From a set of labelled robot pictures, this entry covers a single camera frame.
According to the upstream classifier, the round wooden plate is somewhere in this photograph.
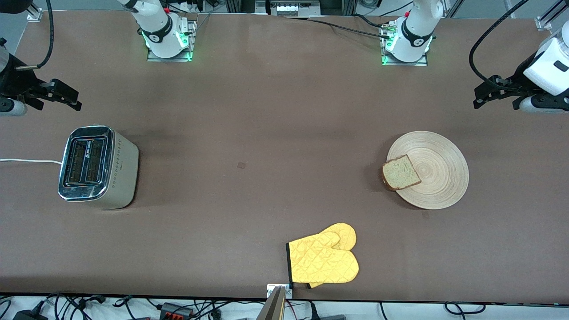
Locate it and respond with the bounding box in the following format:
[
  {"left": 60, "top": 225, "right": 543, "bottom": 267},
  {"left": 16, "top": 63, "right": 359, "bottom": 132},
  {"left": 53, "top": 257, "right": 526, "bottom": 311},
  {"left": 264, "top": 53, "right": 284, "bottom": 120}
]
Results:
[{"left": 386, "top": 131, "right": 469, "bottom": 210}]

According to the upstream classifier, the brown bread slice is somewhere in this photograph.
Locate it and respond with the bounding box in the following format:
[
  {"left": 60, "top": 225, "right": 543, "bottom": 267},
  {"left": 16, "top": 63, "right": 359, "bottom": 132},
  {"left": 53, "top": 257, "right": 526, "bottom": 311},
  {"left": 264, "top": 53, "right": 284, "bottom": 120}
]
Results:
[{"left": 381, "top": 155, "right": 422, "bottom": 192}]

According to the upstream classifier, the silver two-slot toaster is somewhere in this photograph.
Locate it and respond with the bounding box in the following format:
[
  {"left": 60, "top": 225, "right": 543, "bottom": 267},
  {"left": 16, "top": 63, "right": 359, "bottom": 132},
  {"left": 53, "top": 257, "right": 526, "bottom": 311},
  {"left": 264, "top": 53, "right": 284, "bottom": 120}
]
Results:
[{"left": 58, "top": 125, "right": 140, "bottom": 210}]

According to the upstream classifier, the yellow quilted oven mitt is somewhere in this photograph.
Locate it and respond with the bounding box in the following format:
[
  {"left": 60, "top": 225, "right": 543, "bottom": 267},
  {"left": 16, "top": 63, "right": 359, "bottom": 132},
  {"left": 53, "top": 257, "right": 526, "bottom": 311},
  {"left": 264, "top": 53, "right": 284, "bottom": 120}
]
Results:
[
  {"left": 307, "top": 223, "right": 357, "bottom": 289},
  {"left": 286, "top": 231, "right": 359, "bottom": 285}
]

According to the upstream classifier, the grey electrical terminal box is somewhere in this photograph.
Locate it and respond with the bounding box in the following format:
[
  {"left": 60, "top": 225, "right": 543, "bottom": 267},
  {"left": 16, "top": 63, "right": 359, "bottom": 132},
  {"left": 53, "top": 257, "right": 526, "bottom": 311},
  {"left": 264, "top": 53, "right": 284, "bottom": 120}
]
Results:
[{"left": 267, "top": 0, "right": 321, "bottom": 17}]

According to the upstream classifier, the black orange connector block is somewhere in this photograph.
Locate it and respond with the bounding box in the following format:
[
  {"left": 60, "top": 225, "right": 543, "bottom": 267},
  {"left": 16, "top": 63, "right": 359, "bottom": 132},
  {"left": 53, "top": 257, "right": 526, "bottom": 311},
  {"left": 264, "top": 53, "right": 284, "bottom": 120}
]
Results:
[{"left": 159, "top": 302, "right": 194, "bottom": 320}]

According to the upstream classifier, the slanted metal profile bar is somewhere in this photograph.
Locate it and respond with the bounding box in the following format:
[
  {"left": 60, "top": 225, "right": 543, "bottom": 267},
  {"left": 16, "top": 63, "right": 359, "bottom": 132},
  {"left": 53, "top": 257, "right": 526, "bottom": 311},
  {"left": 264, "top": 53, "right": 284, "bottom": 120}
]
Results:
[{"left": 256, "top": 286, "right": 286, "bottom": 320}]

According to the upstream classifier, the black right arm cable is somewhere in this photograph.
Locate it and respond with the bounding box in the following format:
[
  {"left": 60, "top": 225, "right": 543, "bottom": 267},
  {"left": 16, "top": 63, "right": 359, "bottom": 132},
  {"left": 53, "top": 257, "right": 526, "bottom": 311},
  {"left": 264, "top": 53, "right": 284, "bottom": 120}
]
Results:
[{"left": 16, "top": 0, "right": 55, "bottom": 72}]

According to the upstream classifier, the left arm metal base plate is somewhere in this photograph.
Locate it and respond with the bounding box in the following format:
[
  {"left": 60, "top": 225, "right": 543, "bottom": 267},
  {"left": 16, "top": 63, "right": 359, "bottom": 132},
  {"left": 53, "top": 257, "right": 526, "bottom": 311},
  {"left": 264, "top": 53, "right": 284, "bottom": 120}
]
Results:
[{"left": 381, "top": 22, "right": 429, "bottom": 67}]

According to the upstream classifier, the white toaster power cord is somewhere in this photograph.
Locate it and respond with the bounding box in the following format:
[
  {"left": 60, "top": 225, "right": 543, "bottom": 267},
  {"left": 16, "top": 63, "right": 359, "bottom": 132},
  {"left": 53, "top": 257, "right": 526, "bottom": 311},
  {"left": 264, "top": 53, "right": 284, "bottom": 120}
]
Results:
[{"left": 0, "top": 158, "right": 63, "bottom": 164}]

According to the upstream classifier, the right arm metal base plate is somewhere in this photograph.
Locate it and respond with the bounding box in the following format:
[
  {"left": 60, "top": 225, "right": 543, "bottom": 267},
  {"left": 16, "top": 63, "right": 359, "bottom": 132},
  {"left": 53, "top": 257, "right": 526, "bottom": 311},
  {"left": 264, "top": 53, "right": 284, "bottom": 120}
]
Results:
[{"left": 147, "top": 20, "right": 196, "bottom": 62}]

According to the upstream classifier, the thick black table cable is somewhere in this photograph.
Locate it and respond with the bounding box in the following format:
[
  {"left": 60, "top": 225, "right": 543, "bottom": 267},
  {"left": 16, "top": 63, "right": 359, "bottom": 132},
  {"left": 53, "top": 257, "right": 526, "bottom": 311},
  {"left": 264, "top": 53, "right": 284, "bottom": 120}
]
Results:
[{"left": 353, "top": 13, "right": 394, "bottom": 30}]

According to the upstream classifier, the thin black table cable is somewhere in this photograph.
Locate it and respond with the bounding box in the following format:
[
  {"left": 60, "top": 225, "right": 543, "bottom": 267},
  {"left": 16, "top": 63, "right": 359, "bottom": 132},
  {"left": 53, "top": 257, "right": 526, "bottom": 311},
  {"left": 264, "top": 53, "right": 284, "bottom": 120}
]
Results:
[{"left": 284, "top": 17, "right": 390, "bottom": 39}]

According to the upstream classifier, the black looped floor cable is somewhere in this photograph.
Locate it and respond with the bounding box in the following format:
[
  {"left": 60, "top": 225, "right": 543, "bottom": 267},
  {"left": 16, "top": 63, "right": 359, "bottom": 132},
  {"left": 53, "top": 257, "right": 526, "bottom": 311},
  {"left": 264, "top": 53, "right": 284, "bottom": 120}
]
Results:
[{"left": 445, "top": 302, "right": 486, "bottom": 316}]

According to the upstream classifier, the metal table edge bracket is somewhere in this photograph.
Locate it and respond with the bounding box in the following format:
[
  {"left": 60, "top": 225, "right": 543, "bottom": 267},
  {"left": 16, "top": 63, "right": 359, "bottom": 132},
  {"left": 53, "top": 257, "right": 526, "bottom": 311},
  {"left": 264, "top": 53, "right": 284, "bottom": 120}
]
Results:
[{"left": 267, "top": 284, "right": 293, "bottom": 299}]

